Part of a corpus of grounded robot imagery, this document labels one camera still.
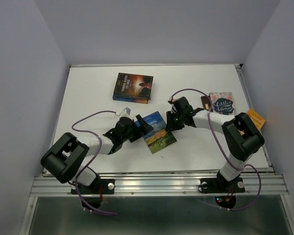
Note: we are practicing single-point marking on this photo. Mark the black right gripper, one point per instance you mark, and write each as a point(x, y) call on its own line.
point(169, 126)

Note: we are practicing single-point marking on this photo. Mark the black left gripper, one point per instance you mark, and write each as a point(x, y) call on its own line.
point(143, 129)

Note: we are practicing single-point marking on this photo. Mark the Animal Farm book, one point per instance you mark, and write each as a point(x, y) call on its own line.
point(158, 138)

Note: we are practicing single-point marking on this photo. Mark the blue sunset cover book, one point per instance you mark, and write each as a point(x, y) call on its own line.
point(128, 99)

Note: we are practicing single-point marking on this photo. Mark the Three Days to See book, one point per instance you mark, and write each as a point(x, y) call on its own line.
point(133, 86)

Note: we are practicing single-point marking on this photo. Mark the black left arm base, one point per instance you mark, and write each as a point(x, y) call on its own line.
point(96, 186)

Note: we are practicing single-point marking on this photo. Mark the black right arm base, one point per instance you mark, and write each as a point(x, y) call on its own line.
point(219, 184)

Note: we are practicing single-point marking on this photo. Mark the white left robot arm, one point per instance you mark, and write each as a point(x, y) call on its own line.
point(64, 159)

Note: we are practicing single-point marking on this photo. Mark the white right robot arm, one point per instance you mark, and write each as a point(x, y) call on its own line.
point(242, 136)

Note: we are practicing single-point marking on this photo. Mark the dark brown book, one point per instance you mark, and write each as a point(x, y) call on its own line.
point(207, 103)

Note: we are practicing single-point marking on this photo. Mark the Little Women book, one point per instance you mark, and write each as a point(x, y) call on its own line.
point(223, 103)

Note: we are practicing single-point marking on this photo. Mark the orange yellow book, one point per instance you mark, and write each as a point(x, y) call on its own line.
point(258, 120)

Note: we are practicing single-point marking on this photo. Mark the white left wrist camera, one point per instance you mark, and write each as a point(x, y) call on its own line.
point(124, 113)

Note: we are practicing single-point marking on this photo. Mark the aluminium front rail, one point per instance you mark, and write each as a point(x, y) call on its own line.
point(145, 185)

